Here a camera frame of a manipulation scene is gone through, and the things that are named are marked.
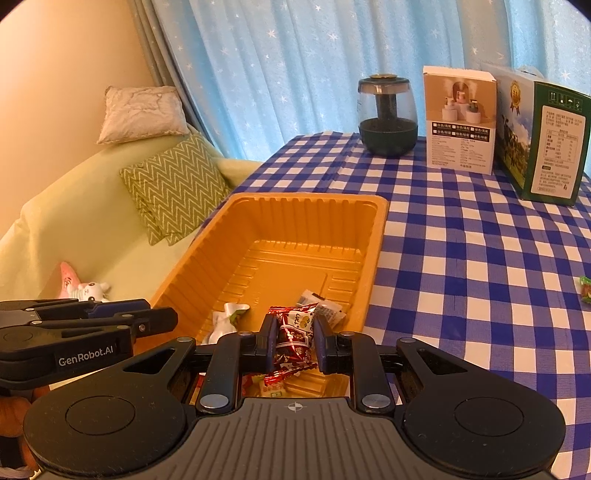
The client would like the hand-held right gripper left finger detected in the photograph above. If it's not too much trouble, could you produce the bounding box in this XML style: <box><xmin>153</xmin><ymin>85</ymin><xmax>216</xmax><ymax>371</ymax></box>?
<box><xmin>117</xmin><ymin>314</ymin><xmax>279</xmax><ymax>414</ymax></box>

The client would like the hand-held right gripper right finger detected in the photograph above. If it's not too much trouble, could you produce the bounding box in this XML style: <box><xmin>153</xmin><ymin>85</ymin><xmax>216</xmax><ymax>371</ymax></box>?
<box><xmin>314</xmin><ymin>318</ymin><xmax>469</xmax><ymax>414</ymax></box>

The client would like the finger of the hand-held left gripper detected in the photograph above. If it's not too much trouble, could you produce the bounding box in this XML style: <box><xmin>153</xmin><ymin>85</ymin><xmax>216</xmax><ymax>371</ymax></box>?
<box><xmin>0</xmin><ymin>298</ymin><xmax>151</xmax><ymax>326</ymax></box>
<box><xmin>0</xmin><ymin>308</ymin><xmax>179</xmax><ymax>346</ymax></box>

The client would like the brown white candy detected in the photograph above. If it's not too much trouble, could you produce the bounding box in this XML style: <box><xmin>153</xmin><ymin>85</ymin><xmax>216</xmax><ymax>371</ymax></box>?
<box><xmin>269</xmin><ymin>305</ymin><xmax>319</xmax><ymax>372</ymax></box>

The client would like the small red candy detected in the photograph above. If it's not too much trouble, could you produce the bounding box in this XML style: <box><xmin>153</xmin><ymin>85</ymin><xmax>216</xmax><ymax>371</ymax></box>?
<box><xmin>249</xmin><ymin>368</ymin><xmax>298</xmax><ymax>387</ymax></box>

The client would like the clear grey snack packet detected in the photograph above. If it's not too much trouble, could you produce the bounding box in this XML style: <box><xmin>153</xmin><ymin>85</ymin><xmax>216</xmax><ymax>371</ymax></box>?
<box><xmin>295</xmin><ymin>290</ymin><xmax>347</xmax><ymax>324</ymax></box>

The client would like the white green snack packet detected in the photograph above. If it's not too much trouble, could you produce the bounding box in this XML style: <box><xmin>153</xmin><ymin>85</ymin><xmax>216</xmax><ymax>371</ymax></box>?
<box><xmin>203</xmin><ymin>302</ymin><xmax>251</xmax><ymax>344</ymax></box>

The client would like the orange plastic tray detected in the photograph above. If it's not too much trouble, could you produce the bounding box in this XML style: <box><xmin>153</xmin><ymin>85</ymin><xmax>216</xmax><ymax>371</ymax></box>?
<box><xmin>150</xmin><ymin>193</ymin><xmax>391</xmax><ymax>398</ymax></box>

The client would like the person's left hand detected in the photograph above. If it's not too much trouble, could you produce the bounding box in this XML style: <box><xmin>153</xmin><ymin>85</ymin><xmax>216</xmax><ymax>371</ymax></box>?
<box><xmin>0</xmin><ymin>396</ymin><xmax>35</xmax><ymax>437</ymax></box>

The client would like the white plush toy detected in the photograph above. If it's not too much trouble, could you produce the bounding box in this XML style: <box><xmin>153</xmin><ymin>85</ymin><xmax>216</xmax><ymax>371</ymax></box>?
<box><xmin>74</xmin><ymin>281</ymin><xmax>112</xmax><ymax>303</ymax></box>

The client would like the pink plush toy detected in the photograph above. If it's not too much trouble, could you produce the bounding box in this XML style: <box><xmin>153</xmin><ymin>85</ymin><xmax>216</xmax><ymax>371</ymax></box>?
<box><xmin>54</xmin><ymin>261</ymin><xmax>84</xmax><ymax>298</ymax></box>

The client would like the light green sofa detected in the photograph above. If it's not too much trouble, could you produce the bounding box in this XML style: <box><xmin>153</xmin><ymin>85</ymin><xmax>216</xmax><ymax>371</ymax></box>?
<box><xmin>0</xmin><ymin>122</ymin><xmax>262</xmax><ymax>305</ymax></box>

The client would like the green zigzag cushion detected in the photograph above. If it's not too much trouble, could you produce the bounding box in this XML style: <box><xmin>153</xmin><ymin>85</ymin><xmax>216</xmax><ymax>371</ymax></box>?
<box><xmin>119</xmin><ymin>133</ymin><xmax>232</xmax><ymax>246</ymax></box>

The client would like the blue white checkered tablecloth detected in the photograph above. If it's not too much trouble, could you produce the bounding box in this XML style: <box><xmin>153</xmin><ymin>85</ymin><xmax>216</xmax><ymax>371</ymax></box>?
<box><xmin>245</xmin><ymin>130</ymin><xmax>591</xmax><ymax>467</ymax></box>

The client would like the white patterned cushion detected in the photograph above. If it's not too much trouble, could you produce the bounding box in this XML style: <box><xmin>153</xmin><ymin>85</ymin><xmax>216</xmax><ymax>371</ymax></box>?
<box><xmin>96</xmin><ymin>84</ymin><xmax>191</xmax><ymax>145</ymax></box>

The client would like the dark green glass humidifier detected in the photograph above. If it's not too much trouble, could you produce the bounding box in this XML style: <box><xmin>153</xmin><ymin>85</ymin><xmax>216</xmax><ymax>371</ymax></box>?
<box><xmin>358</xmin><ymin>73</ymin><xmax>419</xmax><ymax>156</ymax></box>

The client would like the white product box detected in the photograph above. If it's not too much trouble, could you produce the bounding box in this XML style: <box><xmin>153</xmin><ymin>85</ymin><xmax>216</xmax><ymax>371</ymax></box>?
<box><xmin>422</xmin><ymin>65</ymin><xmax>499</xmax><ymax>175</ymax></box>

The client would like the grey star curtain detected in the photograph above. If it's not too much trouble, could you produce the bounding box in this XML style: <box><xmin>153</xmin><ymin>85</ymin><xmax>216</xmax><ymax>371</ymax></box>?
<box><xmin>124</xmin><ymin>0</ymin><xmax>195</xmax><ymax>125</ymax></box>

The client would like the blue star curtain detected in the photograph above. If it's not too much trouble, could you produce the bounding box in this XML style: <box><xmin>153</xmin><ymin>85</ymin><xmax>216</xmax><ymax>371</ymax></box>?
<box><xmin>150</xmin><ymin>0</ymin><xmax>591</xmax><ymax>162</ymax></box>

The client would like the green carton box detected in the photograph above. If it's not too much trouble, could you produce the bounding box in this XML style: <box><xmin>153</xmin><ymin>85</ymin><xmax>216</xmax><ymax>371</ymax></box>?
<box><xmin>482</xmin><ymin>62</ymin><xmax>591</xmax><ymax>206</ymax></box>

